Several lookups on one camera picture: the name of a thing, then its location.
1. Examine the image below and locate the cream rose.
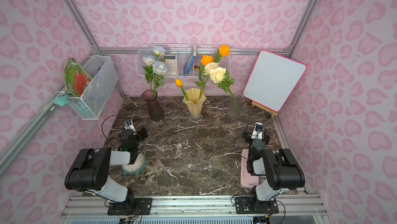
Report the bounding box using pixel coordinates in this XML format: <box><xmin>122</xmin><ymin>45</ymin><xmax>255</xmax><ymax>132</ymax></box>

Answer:
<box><xmin>204</xmin><ymin>62</ymin><xmax>219</xmax><ymax>75</ymax></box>
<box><xmin>210</xmin><ymin>67</ymin><xmax>235</xmax><ymax>100</ymax></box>

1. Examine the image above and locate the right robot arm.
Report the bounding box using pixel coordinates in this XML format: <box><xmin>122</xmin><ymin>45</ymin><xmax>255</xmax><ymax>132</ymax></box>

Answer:
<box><xmin>236</xmin><ymin>122</ymin><xmax>306</xmax><ymax>213</ymax></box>

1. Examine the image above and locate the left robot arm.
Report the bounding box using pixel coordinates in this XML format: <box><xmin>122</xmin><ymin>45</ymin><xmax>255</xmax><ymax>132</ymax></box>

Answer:
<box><xmin>64</xmin><ymin>120</ymin><xmax>148</xmax><ymax>207</ymax></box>

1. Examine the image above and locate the wooden easel stand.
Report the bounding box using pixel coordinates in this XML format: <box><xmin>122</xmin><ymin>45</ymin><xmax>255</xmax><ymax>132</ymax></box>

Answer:
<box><xmin>251</xmin><ymin>101</ymin><xmax>278</xmax><ymax>118</ymax></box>

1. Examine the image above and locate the green round alarm clock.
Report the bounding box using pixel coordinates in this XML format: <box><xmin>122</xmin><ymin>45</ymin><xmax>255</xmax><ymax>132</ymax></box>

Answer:
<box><xmin>122</xmin><ymin>152</ymin><xmax>147</xmax><ymax>175</ymax></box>

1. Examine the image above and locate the purple ribbed glass vase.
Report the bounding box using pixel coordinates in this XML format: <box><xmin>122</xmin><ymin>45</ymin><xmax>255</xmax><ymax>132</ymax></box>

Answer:
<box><xmin>141</xmin><ymin>90</ymin><xmax>164</xmax><ymax>121</ymax></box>

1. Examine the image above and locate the clear glass vase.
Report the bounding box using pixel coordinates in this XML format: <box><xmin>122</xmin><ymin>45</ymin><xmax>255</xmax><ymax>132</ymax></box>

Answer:
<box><xmin>228</xmin><ymin>92</ymin><xmax>244</xmax><ymax>120</ymax></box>

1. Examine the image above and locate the pink-framed whiteboard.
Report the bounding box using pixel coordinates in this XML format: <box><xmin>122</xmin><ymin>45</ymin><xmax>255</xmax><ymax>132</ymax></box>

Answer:
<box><xmin>243</xmin><ymin>50</ymin><xmax>307</xmax><ymax>112</ymax></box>

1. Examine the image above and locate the yellow flower-shaped vase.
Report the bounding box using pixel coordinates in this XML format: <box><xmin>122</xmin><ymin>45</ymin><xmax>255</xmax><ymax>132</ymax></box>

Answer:
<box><xmin>183</xmin><ymin>88</ymin><xmax>207</xmax><ymax>120</ymax></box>

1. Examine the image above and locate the green red paper fan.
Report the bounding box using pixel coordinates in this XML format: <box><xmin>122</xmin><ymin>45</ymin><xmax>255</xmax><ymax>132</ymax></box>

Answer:
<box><xmin>64</xmin><ymin>58</ymin><xmax>93</xmax><ymax>97</ymax></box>

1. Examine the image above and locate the pink calculator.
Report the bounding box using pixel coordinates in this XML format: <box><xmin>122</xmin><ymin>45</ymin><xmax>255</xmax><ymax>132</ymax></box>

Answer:
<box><xmin>164</xmin><ymin>55</ymin><xmax>178</xmax><ymax>76</ymax></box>

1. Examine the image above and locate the blue book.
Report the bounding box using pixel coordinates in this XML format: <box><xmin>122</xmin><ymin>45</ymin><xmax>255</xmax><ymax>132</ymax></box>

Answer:
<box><xmin>183</xmin><ymin>45</ymin><xmax>196</xmax><ymax>76</ymax></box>

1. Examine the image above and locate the white wire side basket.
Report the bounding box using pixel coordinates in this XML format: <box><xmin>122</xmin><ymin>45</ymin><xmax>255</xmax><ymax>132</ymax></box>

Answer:
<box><xmin>68</xmin><ymin>55</ymin><xmax>119</xmax><ymax>120</ymax></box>

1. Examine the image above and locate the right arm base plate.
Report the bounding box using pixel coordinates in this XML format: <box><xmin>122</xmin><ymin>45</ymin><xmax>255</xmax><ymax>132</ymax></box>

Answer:
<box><xmin>231</xmin><ymin>196</ymin><xmax>279</xmax><ymax>215</ymax></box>

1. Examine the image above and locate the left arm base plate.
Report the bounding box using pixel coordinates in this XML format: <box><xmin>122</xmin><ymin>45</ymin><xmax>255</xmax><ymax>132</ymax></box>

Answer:
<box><xmin>107</xmin><ymin>198</ymin><xmax>153</xmax><ymax>216</ymax></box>

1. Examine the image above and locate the white wire wall basket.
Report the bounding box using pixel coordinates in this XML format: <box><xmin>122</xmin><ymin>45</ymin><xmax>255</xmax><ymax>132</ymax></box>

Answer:
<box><xmin>135</xmin><ymin>43</ymin><xmax>220</xmax><ymax>77</ymax></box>

